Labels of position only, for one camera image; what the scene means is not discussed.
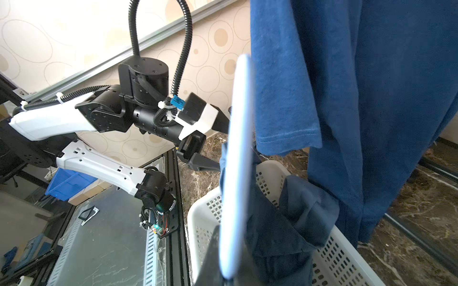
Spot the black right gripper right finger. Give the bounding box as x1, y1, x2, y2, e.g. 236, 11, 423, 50
234, 244, 263, 286

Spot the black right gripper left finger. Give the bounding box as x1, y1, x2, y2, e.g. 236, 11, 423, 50
195, 225, 224, 286

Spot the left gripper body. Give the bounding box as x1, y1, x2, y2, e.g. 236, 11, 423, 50
177, 107, 230, 165

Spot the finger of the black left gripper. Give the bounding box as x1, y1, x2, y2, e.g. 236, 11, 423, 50
187, 153, 220, 172

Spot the light blue t-shirt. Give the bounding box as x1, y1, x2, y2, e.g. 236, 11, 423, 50
219, 143, 339, 286

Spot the navy blue t-shirt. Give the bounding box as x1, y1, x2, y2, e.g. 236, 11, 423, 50
250, 1, 458, 245

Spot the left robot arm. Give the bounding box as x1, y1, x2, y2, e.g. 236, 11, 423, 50
1, 56, 229, 213

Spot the white plastic basket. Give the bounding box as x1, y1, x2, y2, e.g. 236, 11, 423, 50
187, 160, 384, 286

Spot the blue storage bin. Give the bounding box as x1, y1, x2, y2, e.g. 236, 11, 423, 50
45, 169, 97, 201

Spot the black clothes rack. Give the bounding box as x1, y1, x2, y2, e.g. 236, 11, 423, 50
384, 137, 458, 276

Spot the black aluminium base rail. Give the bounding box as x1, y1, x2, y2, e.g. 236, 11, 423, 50
143, 149, 191, 286

